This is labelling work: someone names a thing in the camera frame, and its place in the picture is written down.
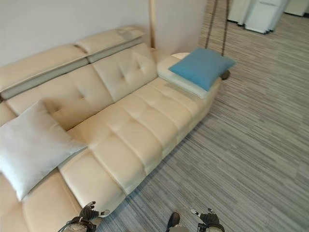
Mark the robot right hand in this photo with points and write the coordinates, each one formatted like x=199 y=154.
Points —
x=205 y=216

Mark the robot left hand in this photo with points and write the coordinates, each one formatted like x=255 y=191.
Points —
x=90 y=212

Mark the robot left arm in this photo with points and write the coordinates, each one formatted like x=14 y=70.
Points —
x=77 y=226

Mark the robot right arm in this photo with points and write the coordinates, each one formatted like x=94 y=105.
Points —
x=211 y=227

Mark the cream leather sofa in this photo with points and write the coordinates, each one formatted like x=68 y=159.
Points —
x=135 y=120

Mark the robot dark foot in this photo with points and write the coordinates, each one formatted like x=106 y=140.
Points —
x=174 y=220

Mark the light grey square cushion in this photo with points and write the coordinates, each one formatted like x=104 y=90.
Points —
x=33 y=147

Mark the blue square cushion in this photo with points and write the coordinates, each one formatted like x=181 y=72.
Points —
x=201 y=66

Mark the dark tripod floor lamp stand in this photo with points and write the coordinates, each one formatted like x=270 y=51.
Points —
x=224 y=43

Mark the white cabinet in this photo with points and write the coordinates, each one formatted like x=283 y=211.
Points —
x=265 y=13

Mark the beige wooden wall trim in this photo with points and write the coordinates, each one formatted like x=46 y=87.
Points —
x=152 y=23

